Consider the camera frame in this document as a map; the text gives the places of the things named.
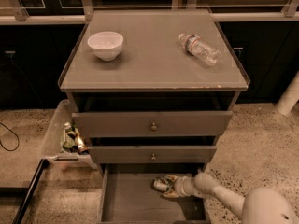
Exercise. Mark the green 7up can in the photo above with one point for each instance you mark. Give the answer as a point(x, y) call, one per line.
point(161, 184)

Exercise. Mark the grey middle drawer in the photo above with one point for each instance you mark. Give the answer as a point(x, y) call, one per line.
point(142, 154)

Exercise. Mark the brass middle drawer knob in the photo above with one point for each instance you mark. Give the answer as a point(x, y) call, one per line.
point(153, 157)

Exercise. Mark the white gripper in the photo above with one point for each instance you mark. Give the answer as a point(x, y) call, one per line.
point(180, 186)

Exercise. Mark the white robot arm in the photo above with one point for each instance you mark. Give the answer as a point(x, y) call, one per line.
point(261, 205)

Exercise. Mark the grey top drawer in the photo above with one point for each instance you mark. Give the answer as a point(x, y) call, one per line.
point(137, 124)

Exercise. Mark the clear plastic storage bin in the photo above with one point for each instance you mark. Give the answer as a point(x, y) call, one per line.
point(54, 138)

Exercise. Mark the grey drawer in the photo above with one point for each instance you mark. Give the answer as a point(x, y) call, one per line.
point(129, 198)
point(142, 154)
point(137, 124)

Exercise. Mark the brass drawer knob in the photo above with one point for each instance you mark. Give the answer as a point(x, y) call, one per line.
point(153, 157)
point(153, 127)

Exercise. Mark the white ceramic bowl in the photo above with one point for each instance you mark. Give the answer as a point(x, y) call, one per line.
point(106, 45)

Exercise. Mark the clear plastic water bottle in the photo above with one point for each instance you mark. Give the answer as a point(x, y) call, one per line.
point(199, 48)

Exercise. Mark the grey bottom drawer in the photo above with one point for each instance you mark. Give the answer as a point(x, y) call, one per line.
point(129, 198)

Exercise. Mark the black floor rail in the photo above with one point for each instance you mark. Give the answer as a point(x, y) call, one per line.
point(29, 192)

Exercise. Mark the white pipe post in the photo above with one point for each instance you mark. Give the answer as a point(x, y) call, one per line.
point(289, 98)

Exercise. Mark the grey drawer cabinet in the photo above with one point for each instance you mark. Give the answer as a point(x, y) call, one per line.
point(153, 73)

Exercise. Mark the small bottles in bin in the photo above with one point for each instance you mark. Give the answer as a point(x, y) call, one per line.
point(71, 140)

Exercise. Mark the brass top drawer knob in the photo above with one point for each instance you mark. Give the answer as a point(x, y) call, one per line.
point(153, 127)

